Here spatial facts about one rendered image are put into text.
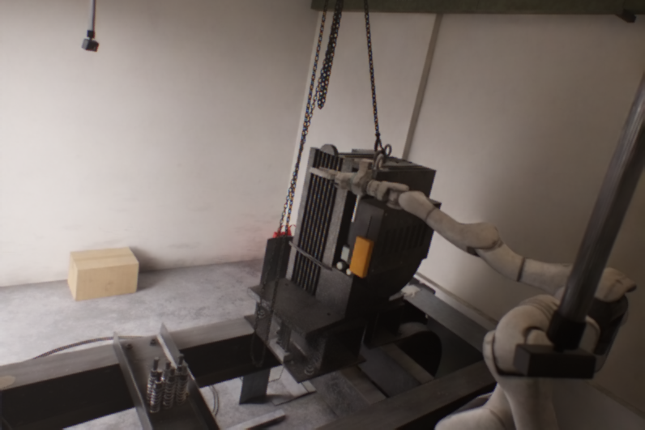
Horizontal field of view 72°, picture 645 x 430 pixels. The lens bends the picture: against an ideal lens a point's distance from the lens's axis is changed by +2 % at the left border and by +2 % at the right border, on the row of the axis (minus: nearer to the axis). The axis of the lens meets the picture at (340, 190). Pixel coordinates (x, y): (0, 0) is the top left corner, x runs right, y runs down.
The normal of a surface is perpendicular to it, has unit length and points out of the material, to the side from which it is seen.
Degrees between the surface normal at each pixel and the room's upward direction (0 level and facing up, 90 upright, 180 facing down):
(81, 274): 90
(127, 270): 90
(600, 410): 90
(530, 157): 90
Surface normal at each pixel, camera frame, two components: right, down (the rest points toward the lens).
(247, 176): 0.59, 0.31
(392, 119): -0.78, 0.00
